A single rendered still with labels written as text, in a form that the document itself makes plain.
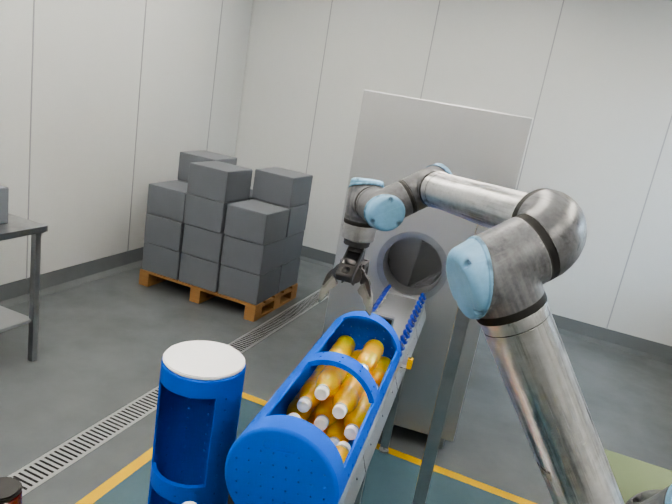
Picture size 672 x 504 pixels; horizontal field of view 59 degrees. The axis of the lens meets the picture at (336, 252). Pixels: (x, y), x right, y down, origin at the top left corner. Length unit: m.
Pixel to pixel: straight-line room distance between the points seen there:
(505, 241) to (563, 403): 0.27
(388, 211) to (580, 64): 4.92
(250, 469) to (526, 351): 0.78
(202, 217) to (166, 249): 0.50
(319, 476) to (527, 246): 0.77
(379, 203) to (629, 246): 5.04
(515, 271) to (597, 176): 5.32
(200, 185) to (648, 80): 4.07
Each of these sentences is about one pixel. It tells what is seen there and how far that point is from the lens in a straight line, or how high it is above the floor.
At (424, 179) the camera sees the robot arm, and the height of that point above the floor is 1.82.
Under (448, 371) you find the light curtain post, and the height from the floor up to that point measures 0.85.
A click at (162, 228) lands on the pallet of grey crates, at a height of 0.57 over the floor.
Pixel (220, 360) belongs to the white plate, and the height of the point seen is 1.04.
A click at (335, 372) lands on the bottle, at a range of 1.79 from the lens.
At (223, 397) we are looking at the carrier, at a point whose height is 0.96.
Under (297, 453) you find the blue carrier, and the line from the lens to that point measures 1.44.
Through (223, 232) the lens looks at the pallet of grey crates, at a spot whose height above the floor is 0.67.
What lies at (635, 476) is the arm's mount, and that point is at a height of 1.29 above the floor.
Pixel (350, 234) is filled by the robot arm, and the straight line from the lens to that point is 1.58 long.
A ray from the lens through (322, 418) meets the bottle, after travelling 1.78.
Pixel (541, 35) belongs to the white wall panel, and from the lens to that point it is 6.29.
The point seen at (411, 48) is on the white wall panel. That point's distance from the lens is 6.50.
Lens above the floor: 2.00
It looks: 15 degrees down
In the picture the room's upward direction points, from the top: 10 degrees clockwise
